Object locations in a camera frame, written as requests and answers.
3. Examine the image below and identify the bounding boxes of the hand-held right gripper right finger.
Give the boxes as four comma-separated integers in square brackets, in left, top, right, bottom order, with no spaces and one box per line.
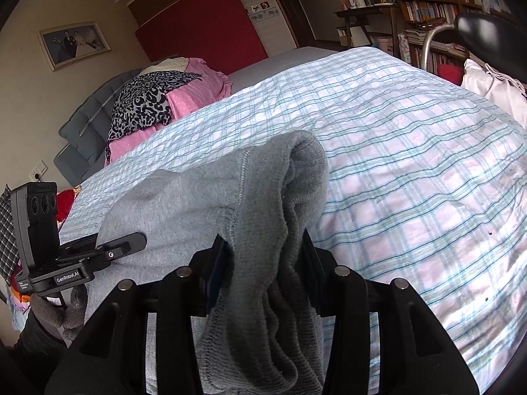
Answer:
[298,228,480,395]

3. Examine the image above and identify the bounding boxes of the grey pants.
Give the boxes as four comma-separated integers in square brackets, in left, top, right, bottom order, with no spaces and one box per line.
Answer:
[84,129,330,395]

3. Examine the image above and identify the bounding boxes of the person's left forearm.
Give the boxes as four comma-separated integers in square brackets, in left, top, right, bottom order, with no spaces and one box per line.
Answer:
[10,308,70,383]

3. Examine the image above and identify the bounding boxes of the white cloth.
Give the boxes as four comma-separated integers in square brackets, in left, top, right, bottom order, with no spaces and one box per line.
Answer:
[461,58,527,128]

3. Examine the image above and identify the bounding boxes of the black chair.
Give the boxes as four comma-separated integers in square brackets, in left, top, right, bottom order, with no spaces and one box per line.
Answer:
[455,12,527,91]

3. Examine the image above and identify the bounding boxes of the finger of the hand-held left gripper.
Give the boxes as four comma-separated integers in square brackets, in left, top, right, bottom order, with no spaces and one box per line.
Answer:
[96,232,148,261]

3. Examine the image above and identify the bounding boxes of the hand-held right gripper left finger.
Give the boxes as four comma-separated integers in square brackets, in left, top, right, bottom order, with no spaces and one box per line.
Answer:
[43,234,231,395]

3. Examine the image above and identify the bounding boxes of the dark checked cloth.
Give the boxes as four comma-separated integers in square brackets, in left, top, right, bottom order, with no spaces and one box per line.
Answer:
[0,185,21,284]

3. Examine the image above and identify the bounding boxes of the grey mattress cover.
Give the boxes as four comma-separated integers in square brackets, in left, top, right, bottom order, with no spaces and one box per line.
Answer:
[228,46,342,93]

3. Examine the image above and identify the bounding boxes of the framed wall picture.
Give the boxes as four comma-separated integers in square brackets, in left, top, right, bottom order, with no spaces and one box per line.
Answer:
[38,21,112,72]

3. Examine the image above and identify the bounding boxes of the blue strip wall sticker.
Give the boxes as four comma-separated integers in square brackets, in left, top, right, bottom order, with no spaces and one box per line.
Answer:
[250,8,281,24]

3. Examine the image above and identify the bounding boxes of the leopard print cloth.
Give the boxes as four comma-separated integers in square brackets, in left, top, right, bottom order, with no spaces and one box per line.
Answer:
[105,70,202,163]

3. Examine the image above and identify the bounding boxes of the red cushion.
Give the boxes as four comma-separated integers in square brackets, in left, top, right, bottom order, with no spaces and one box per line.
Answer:
[436,64,464,86]

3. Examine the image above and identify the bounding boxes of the wooden desk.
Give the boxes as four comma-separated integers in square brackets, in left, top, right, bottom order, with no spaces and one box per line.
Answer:
[333,3,402,48]

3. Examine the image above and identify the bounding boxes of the red wall panel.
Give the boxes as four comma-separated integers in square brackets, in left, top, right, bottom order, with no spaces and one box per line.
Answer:
[127,0,268,64]

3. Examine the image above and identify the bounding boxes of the dark wooden door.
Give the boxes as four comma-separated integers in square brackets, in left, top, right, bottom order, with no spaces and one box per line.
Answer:
[267,0,319,50]

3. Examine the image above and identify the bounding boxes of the cream pillow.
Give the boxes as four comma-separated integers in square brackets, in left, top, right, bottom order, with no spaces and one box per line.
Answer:
[138,58,191,77]

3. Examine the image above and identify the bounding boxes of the plaid bed sheet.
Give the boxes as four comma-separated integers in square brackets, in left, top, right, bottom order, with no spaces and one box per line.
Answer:
[58,45,527,387]

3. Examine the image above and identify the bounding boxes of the person's left hand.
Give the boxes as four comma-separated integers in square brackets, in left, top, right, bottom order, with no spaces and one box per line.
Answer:
[31,285,88,340]

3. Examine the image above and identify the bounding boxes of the grey padded headboard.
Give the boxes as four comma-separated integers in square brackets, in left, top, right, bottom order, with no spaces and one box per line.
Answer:
[53,68,145,188]

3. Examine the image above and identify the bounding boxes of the wooden bookshelf with books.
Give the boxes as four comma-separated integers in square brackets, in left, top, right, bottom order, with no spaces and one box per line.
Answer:
[387,0,527,75]

